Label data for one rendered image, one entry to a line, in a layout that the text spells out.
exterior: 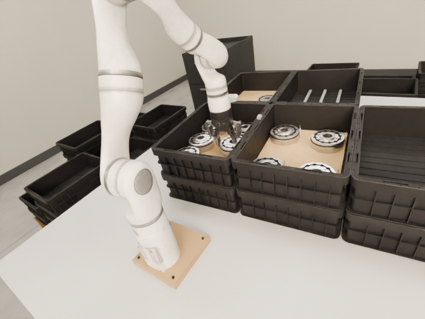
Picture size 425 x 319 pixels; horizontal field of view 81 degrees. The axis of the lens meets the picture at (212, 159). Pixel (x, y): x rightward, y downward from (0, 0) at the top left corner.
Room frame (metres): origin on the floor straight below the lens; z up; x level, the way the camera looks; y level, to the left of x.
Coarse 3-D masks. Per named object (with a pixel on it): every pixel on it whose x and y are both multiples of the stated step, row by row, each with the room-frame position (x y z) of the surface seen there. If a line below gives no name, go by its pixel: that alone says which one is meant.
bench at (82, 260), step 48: (96, 192) 0.89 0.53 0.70; (48, 240) 0.66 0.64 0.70; (96, 240) 0.61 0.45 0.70; (240, 240) 0.48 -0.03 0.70; (288, 240) 0.45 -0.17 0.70; (336, 240) 0.41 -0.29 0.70; (48, 288) 0.46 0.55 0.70; (96, 288) 0.43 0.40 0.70; (144, 288) 0.40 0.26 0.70; (192, 288) 0.37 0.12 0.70; (240, 288) 0.34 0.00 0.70; (288, 288) 0.31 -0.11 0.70; (336, 288) 0.29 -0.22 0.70; (384, 288) 0.27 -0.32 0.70
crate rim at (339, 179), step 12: (252, 132) 0.70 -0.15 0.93; (348, 144) 0.53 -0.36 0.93; (348, 156) 0.49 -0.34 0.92; (240, 168) 0.55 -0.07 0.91; (252, 168) 0.53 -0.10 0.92; (264, 168) 0.51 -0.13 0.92; (276, 168) 0.49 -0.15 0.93; (288, 168) 0.48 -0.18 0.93; (300, 168) 0.47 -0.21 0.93; (348, 168) 0.43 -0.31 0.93; (312, 180) 0.44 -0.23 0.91; (324, 180) 0.43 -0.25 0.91; (336, 180) 0.42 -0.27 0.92; (348, 180) 0.41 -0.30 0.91
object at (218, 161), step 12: (264, 108) 0.86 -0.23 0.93; (168, 132) 0.84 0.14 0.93; (156, 144) 0.76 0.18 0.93; (240, 144) 0.64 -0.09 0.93; (168, 156) 0.70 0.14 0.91; (180, 156) 0.67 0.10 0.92; (192, 156) 0.64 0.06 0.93; (204, 156) 0.62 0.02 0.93; (216, 156) 0.61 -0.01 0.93; (228, 156) 0.59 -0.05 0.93
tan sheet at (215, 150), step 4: (220, 136) 0.91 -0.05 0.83; (224, 136) 0.90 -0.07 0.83; (228, 136) 0.89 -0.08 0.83; (212, 148) 0.82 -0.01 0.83; (216, 148) 0.82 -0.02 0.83; (204, 152) 0.81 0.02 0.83; (208, 152) 0.80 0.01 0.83; (212, 152) 0.80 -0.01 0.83; (216, 152) 0.79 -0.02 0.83; (220, 152) 0.78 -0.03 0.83; (224, 156) 0.75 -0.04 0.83
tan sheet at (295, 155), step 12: (300, 132) 0.80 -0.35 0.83; (312, 132) 0.78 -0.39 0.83; (276, 144) 0.75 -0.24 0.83; (300, 144) 0.72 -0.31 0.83; (276, 156) 0.68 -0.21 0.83; (288, 156) 0.67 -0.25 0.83; (300, 156) 0.65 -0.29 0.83; (312, 156) 0.64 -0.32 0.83; (324, 156) 0.62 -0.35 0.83; (336, 156) 0.61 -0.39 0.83; (336, 168) 0.56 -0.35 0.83
